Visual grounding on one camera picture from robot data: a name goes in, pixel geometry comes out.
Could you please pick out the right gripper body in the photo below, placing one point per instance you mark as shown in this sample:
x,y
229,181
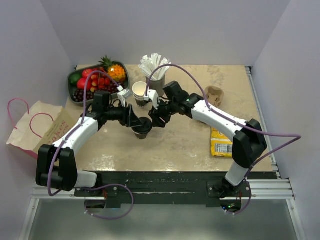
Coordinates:
x,y
165,111

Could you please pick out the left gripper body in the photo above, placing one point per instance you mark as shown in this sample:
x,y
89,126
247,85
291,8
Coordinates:
x,y
118,114

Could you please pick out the black plastic cup lid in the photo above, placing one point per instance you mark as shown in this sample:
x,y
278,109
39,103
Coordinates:
x,y
146,126

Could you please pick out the black paper coffee cup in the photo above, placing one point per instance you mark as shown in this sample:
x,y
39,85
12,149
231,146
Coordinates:
x,y
141,134

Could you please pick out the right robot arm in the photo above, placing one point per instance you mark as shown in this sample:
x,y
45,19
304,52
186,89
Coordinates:
x,y
248,143

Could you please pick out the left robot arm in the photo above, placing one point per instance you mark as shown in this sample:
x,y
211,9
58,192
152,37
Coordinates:
x,y
56,163

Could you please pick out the grey straw holder cup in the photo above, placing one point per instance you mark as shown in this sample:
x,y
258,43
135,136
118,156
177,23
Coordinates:
x,y
158,86

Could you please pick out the stack of paper cups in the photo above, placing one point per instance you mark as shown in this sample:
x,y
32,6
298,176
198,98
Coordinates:
x,y
138,90

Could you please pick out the cardboard cup carrier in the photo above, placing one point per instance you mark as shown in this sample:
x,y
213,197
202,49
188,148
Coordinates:
x,y
214,95

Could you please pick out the orange spiky fruit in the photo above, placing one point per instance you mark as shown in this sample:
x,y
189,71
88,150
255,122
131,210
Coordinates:
x,y
117,73

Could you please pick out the white wrapped straws bunch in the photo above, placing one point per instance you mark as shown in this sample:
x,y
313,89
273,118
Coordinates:
x,y
149,63

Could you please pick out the red apple lower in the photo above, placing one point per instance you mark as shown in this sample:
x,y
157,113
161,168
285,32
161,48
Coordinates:
x,y
81,84

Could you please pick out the red apple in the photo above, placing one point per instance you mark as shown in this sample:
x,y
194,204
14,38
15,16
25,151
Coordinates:
x,y
86,73
81,84

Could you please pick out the grey fruit tray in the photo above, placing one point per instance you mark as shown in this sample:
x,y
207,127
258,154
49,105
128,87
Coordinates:
x,y
98,82

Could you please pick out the small pineapple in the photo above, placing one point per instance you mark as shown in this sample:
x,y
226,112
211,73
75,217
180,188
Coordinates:
x,y
106,62

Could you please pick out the green lime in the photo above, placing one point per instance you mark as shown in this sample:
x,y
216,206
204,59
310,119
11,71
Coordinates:
x,y
73,80

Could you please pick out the yellow snack bag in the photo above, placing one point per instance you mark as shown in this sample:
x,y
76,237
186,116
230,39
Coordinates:
x,y
221,146

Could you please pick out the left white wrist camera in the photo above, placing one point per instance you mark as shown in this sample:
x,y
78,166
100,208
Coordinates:
x,y
123,95

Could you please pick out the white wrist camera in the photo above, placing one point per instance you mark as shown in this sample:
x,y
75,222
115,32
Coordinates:
x,y
152,96
123,95

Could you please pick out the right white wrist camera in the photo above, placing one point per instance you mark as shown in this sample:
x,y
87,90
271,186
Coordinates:
x,y
152,96

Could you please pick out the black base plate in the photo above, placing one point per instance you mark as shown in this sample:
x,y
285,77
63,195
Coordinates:
x,y
163,188

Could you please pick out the brown paper bag pink handles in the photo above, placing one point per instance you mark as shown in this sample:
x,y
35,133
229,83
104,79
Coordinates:
x,y
42,124

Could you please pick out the aluminium frame rail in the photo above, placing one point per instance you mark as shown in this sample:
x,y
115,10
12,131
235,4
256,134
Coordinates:
x,y
269,213

